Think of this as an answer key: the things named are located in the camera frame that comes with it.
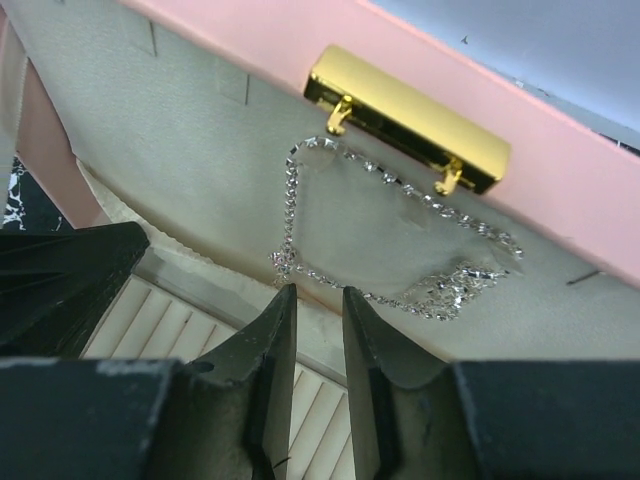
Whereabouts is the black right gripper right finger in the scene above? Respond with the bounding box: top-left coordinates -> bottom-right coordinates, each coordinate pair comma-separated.
342,287 -> 639,479

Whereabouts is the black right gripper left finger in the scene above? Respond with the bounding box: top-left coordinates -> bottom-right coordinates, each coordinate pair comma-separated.
1,285 -> 297,479

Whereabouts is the crystal rhinestone necklace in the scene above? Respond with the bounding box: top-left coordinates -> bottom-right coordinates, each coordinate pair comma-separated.
267,134 -> 526,322

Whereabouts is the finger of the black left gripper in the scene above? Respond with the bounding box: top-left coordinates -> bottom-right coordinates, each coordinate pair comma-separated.
1,222 -> 150,358

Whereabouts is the pink jewelry box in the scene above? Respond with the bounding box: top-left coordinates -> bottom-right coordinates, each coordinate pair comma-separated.
1,1 -> 639,479

